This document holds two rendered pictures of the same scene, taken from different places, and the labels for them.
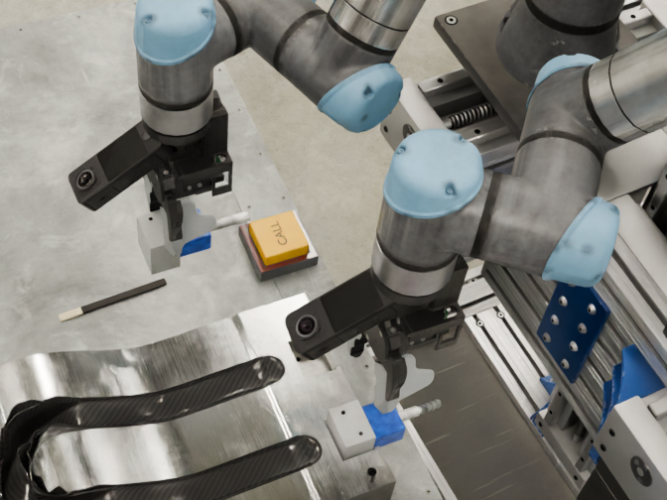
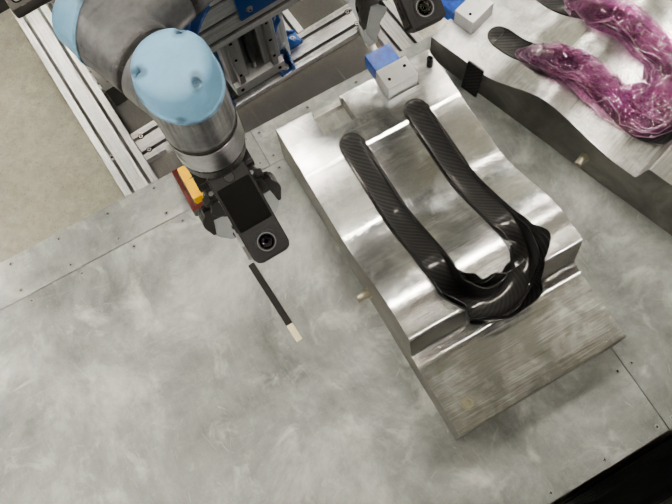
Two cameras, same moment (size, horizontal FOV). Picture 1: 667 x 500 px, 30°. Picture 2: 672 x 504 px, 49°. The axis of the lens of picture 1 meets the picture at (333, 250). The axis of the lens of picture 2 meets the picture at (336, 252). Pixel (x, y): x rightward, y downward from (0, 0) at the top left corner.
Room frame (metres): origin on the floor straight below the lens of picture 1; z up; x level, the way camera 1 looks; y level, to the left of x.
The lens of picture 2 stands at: (0.65, 0.54, 1.83)
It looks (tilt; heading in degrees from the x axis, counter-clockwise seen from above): 71 degrees down; 282
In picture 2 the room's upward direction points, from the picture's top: 12 degrees counter-clockwise
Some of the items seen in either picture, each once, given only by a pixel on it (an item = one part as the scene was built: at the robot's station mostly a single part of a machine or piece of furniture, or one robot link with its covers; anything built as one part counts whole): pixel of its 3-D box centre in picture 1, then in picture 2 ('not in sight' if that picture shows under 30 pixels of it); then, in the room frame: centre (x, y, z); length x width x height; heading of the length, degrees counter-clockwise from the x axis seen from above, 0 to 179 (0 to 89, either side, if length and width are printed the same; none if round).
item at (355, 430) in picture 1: (388, 421); (380, 59); (0.66, -0.09, 0.89); 0.13 x 0.05 x 0.05; 121
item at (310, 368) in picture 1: (313, 362); (333, 121); (0.73, 0.00, 0.87); 0.05 x 0.05 x 0.04; 31
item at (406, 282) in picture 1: (413, 249); not in sight; (0.65, -0.07, 1.23); 0.08 x 0.08 x 0.05
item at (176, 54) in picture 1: (177, 42); (183, 91); (0.84, 0.18, 1.25); 0.09 x 0.08 x 0.11; 140
